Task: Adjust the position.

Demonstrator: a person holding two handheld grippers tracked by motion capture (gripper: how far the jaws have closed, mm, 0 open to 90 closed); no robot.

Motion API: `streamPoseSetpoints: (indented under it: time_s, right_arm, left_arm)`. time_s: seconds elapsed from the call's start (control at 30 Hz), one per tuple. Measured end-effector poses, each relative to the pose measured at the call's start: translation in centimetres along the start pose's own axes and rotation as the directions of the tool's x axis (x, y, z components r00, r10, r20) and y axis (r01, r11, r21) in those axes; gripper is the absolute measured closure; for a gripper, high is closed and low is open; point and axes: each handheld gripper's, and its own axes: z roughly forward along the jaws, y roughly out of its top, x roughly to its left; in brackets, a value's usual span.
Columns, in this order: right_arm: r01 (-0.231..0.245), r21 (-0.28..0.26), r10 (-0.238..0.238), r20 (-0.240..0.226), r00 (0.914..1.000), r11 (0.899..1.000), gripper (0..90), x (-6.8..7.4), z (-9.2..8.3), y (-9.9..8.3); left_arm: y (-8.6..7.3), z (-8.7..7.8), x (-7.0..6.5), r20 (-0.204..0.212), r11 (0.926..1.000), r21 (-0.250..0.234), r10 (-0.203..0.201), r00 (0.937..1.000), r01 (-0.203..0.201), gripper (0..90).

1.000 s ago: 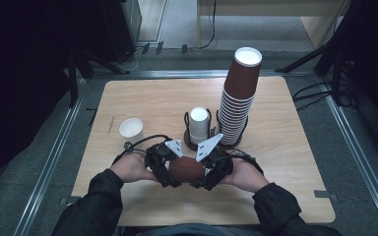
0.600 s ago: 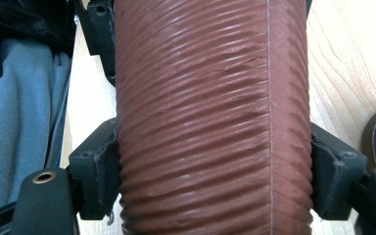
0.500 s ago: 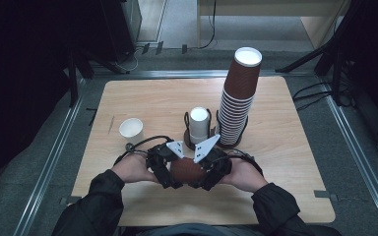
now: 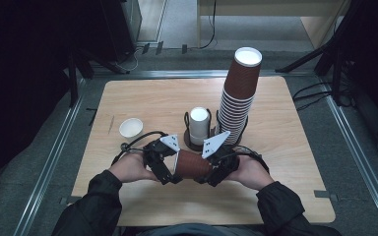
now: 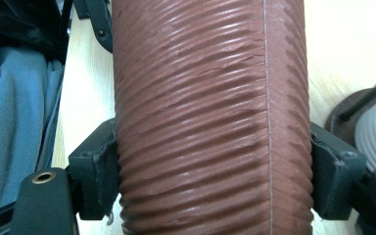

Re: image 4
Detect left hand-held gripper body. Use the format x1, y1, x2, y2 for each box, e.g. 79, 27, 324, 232
142, 134, 181, 183

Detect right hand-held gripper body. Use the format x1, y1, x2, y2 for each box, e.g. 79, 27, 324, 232
202, 131, 241, 188

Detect single brown ribbed paper cup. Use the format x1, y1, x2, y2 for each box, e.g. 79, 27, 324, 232
173, 148, 213, 181

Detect dark round wire cup holder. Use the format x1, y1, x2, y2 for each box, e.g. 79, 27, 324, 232
213, 109, 250, 148
183, 110, 215, 152

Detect single white paper cup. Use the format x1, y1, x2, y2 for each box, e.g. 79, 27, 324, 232
118, 117, 145, 143

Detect stack of white paper cups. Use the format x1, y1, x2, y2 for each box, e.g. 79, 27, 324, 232
189, 106, 211, 147

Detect stack of brown paper cups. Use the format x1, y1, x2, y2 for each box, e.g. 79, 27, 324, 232
215, 46, 263, 146

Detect person's right hand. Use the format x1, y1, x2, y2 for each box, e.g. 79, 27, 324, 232
225, 156, 276, 192

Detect person's left hand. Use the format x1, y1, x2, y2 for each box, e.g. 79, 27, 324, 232
107, 152, 158, 184

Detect person's grey-blue torso clothing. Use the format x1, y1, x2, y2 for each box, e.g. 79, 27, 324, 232
121, 222, 267, 236

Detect grey tape strip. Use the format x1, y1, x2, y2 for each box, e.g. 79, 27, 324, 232
59, 195, 84, 207
313, 189, 340, 202

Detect black stand leg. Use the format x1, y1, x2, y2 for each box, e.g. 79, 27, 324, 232
66, 48, 130, 109

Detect black cabinet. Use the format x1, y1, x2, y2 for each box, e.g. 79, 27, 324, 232
96, 0, 143, 64

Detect black tripod stand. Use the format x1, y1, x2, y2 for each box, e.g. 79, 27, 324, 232
275, 0, 378, 156

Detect light wooden furniture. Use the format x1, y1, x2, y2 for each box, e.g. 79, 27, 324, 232
196, 0, 353, 49

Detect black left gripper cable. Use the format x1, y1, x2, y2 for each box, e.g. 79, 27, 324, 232
110, 130, 169, 167

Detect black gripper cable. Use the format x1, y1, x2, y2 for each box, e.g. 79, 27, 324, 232
230, 146, 271, 175
110, 130, 169, 167

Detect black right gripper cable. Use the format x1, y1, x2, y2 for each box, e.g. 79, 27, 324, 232
230, 146, 271, 175

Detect metal floor rail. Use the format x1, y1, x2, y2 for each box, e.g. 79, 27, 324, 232
323, 92, 378, 236
12, 78, 87, 236
92, 69, 321, 80

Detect white floor cable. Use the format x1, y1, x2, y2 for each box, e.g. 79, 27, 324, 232
116, 45, 145, 74

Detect black floor cables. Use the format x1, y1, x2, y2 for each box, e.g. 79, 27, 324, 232
291, 81, 335, 112

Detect black hanging cable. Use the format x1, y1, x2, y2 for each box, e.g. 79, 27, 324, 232
198, 0, 219, 51

